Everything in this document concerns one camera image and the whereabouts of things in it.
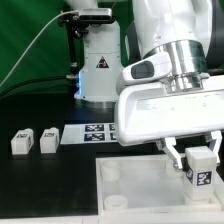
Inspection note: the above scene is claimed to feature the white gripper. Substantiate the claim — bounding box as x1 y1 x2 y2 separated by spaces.
114 79 224 172

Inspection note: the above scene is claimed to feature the white square table top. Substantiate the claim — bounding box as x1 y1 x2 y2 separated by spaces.
96 155 224 215

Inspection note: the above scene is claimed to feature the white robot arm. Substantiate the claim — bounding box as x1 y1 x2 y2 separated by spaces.
75 0 224 170

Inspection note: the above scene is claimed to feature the white sheet with tags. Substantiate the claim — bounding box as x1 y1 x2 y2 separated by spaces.
61 123 116 145

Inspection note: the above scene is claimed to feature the black cable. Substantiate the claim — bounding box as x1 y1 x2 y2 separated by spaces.
0 74 80 100

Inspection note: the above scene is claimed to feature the mounted grey camera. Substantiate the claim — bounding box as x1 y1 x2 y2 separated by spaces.
73 8 112 23

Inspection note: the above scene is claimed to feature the black camera stand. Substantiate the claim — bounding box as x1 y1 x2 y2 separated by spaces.
58 12 88 81

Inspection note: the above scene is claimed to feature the white camera cable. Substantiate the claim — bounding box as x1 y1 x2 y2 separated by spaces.
0 9 78 89

